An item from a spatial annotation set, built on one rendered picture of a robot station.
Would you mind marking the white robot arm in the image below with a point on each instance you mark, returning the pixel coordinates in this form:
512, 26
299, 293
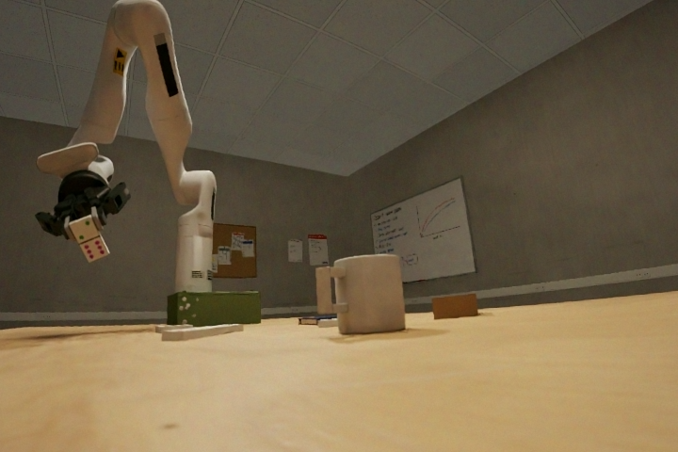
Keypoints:
145, 24

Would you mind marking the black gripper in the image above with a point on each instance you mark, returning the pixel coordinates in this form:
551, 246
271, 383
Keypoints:
77, 204

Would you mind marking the white domino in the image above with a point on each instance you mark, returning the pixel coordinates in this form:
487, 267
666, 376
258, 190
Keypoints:
159, 329
89, 239
183, 335
327, 323
238, 327
212, 331

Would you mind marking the beige mug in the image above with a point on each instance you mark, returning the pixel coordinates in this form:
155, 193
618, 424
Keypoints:
369, 292

